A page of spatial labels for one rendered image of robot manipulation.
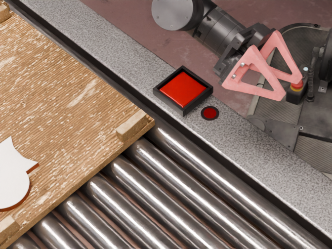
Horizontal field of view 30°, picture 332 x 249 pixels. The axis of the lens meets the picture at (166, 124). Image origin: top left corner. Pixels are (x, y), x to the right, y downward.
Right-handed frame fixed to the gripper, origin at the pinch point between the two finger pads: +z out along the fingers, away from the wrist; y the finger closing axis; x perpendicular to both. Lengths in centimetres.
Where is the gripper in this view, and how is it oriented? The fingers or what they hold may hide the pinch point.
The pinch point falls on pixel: (287, 84)
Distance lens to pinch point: 88.2
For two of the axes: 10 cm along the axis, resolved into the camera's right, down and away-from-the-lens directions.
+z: 7.6, 6.2, -1.6
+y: -4.2, 2.9, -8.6
